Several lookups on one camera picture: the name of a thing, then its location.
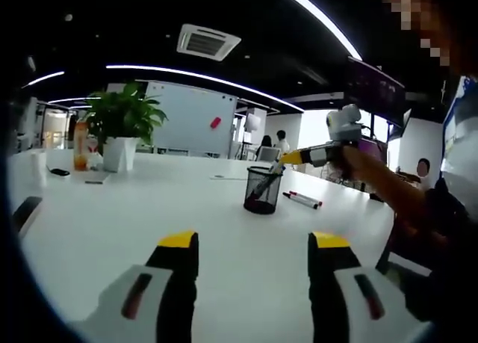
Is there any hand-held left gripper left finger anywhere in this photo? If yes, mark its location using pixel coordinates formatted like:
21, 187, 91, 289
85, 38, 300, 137
70, 229, 199, 343

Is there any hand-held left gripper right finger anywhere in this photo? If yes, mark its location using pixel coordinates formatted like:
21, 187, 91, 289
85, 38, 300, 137
307, 230, 436, 343

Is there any white whiteboard marker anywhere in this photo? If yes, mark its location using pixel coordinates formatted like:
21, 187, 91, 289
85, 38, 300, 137
248, 158, 288, 204

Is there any red cap whiteboard marker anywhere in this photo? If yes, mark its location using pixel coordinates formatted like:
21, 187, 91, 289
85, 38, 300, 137
289, 190, 323, 207

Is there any black cap whiteboard marker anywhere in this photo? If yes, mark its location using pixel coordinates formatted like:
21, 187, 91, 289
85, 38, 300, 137
282, 192, 318, 211

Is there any black mesh pen holder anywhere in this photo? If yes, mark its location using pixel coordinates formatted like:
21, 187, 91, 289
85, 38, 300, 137
243, 165, 285, 215

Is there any white whiteboard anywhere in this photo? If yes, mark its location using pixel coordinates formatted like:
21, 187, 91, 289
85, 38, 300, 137
145, 80, 239, 158

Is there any person's right hand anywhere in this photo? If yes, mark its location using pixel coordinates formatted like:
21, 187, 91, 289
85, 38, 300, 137
329, 145, 373, 182

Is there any white mesh office chair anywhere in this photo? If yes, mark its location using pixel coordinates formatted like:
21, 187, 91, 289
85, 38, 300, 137
258, 146, 282, 161

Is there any dark hanging display panel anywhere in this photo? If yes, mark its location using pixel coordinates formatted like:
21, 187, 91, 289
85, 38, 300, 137
347, 55, 407, 114

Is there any grey monitor screen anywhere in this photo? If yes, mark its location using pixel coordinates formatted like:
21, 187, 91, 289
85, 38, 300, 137
244, 113, 262, 132

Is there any long ceiling light strip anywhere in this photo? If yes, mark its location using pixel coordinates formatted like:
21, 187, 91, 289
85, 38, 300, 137
269, 0, 363, 62

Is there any blue bordered poster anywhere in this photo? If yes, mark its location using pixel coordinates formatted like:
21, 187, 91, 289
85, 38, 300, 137
440, 75, 475, 176

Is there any white notebook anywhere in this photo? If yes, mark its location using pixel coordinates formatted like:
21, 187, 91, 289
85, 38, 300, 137
84, 172, 111, 185

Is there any curved ceiling light strip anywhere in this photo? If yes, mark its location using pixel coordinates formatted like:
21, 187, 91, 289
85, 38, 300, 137
105, 64, 304, 111

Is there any ceiling air conditioner vent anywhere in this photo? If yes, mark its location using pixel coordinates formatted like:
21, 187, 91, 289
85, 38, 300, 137
176, 23, 242, 62

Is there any small white red figurine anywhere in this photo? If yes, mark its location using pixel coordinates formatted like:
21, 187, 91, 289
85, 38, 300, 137
86, 140, 105, 170

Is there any person's neck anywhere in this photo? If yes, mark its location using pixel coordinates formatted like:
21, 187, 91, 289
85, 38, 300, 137
384, 0, 478, 77

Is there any orange drink bottle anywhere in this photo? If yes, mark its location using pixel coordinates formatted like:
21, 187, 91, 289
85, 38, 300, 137
73, 120, 90, 171

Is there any green potted plant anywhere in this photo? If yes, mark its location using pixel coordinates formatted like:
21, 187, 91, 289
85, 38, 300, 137
84, 81, 168, 173

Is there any short ceiling light strip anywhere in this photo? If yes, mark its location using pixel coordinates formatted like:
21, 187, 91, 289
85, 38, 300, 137
22, 70, 65, 89

